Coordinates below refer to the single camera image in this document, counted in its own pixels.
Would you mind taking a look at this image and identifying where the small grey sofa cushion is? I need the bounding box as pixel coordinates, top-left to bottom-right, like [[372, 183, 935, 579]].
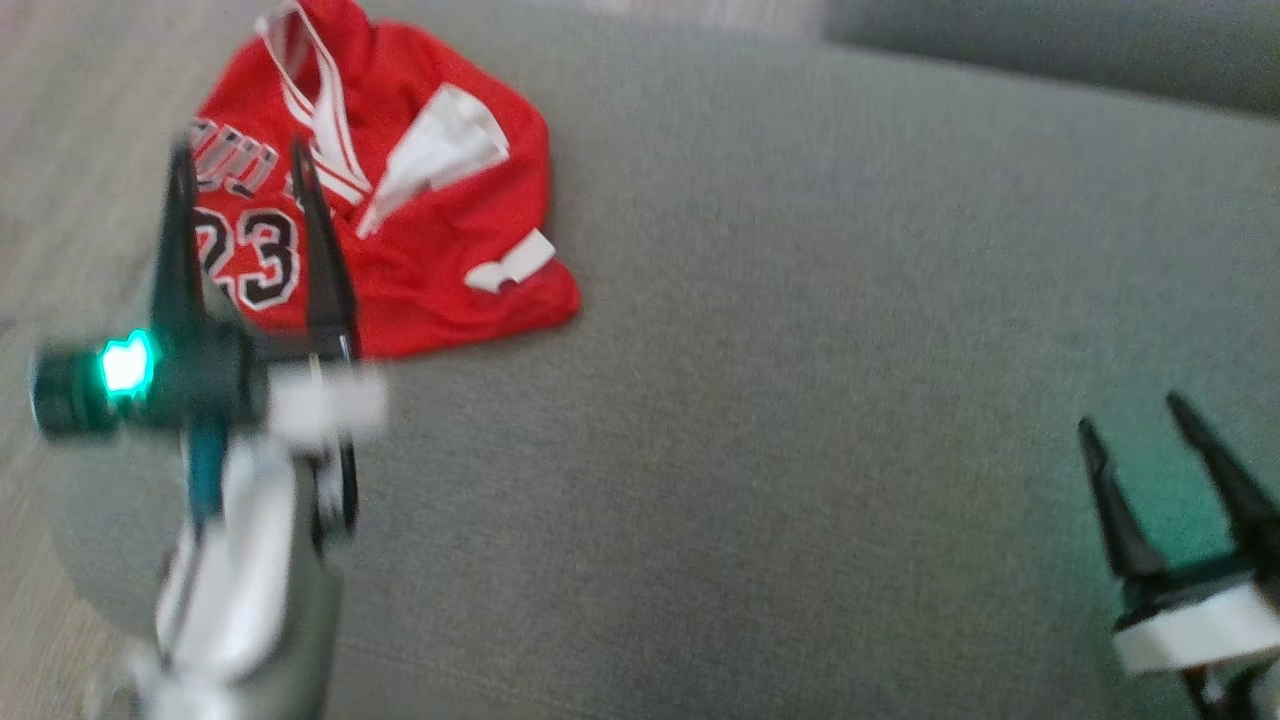
[[820, 0, 1280, 118]]

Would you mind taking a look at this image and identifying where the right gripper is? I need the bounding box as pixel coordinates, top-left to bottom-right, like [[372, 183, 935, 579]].
[[1077, 391, 1280, 720]]

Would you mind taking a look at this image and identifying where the red basketball jersey number 23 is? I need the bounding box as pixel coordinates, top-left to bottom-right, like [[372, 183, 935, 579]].
[[190, 0, 582, 360]]

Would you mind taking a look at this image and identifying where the large grey sofa seat cushion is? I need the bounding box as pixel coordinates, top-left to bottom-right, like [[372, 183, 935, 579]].
[[50, 0, 1280, 720]]

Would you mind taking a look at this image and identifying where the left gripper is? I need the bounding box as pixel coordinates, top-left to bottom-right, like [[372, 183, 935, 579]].
[[30, 138, 391, 453]]

